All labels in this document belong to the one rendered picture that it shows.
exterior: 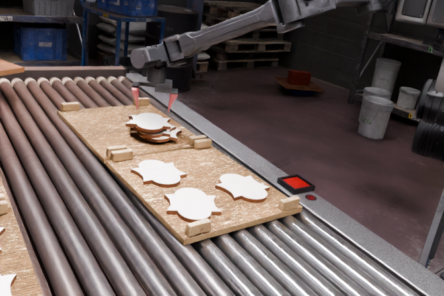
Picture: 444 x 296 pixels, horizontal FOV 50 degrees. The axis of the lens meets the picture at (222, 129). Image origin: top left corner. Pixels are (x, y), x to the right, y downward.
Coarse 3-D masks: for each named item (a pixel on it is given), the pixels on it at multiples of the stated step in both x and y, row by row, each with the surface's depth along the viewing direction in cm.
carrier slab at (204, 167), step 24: (120, 168) 124; (192, 168) 130; (216, 168) 132; (240, 168) 135; (144, 192) 114; (168, 192) 116; (216, 192) 119; (168, 216) 106; (216, 216) 108; (240, 216) 110; (264, 216) 111; (192, 240) 99
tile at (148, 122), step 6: (144, 114) 150; (150, 114) 151; (156, 114) 152; (138, 120) 144; (144, 120) 145; (150, 120) 146; (156, 120) 147; (162, 120) 147; (168, 120) 150; (132, 126) 142; (138, 126) 140; (144, 126) 140; (150, 126) 141; (156, 126) 142; (162, 126) 142; (168, 126) 143; (150, 132) 140
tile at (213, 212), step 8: (176, 192) 114; (184, 192) 115; (192, 192) 115; (200, 192) 116; (168, 200) 111; (176, 200) 110; (184, 200) 111; (192, 200) 111; (200, 200) 112; (208, 200) 112; (168, 208) 107; (176, 208) 107; (184, 208) 108; (192, 208) 108; (200, 208) 108; (208, 208) 109; (216, 208) 109; (184, 216) 104; (192, 216) 105; (200, 216) 105; (208, 216) 106
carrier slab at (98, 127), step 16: (64, 112) 158; (80, 112) 160; (96, 112) 162; (112, 112) 164; (128, 112) 167; (144, 112) 169; (160, 112) 171; (80, 128) 147; (96, 128) 149; (112, 128) 150; (128, 128) 152; (176, 128) 158; (96, 144) 137; (112, 144) 139; (128, 144) 140; (144, 144) 142; (160, 144) 144; (176, 144) 145
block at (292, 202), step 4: (296, 196) 117; (280, 200) 114; (284, 200) 114; (288, 200) 114; (292, 200) 115; (296, 200) 116; (280, 204) 114; (284, 204) 114; (288, 204) 115; (292, 204) 116; (296, 204) 117; (280, 208) 115; (284, 208) 114; (288, 208) 115; (292, 208) 116
